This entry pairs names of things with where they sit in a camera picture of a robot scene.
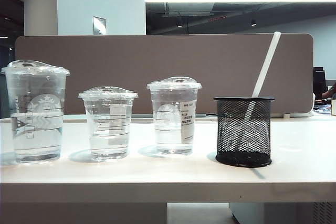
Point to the white cabinet with vent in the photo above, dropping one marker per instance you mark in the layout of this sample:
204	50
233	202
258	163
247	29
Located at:
262	214

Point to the seated person in background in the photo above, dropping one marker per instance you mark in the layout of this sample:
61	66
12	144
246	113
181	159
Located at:
331	91

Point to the yellowish box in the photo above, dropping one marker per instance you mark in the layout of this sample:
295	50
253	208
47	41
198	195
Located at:
333	106

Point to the large clear Starbucks cup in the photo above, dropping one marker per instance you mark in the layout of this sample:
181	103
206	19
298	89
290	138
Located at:
36	132

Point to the black mesh pen holder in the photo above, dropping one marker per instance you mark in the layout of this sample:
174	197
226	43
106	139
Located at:
244	157

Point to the white partition foot bracket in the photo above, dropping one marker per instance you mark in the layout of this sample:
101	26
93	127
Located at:
299	114

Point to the white drinking straw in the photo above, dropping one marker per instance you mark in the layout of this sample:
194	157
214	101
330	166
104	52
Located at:
265	69

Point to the brown desk partition panel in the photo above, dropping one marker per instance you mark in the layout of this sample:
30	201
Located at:
157	56

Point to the black computer monitor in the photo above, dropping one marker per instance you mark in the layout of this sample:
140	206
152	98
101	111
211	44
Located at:
319	85

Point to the silver wall sign plate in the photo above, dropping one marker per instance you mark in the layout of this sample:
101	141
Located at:
99	26

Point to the small clear plastic cup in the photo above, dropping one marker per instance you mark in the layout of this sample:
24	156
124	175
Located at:
110	142

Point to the medium clear cup with label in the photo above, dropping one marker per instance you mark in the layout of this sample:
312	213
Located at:
168	140

